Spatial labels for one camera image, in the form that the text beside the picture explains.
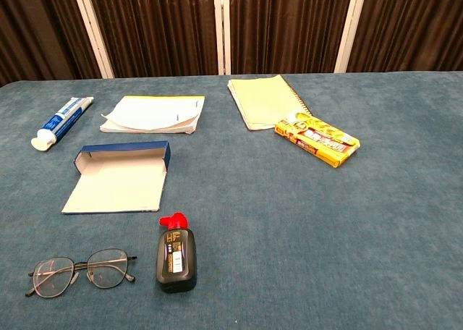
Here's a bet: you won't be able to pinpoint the white double partition post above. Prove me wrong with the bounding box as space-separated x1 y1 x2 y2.
213 0 232 76

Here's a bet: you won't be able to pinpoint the white notepad yellow edge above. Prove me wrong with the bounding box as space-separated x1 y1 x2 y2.
99 95 206 135

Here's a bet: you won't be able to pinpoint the thin black metal eyeglasses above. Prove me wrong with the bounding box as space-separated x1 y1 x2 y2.
24 248 138 299

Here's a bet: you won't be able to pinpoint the white partition frame post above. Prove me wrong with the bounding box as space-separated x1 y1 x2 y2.
333 0 369 74
70 0 115 80

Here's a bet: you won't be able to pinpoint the blue box with white lining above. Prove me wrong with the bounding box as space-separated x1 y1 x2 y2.
61 140 171 214

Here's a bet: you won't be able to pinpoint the black ink bottle red cap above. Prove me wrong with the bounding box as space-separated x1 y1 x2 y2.
156 212 198 294

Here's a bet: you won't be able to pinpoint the blue white toothpaste tube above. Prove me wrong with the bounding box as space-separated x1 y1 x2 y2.
30 96 95 152

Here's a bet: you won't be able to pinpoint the yellow printed snack box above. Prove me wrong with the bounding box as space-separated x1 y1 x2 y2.
273 111 362 169

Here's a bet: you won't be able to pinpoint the yellow spiral notebook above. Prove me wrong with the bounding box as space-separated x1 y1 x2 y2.
227 74 313 132

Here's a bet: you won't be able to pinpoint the blue felt table cover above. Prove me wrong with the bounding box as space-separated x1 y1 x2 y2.
0 71 463 330

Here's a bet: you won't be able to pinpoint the dark brown curtain panel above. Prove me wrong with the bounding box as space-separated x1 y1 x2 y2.
347 0 463 73
229 0 356 75
85 0 219 79
0 0 102 87

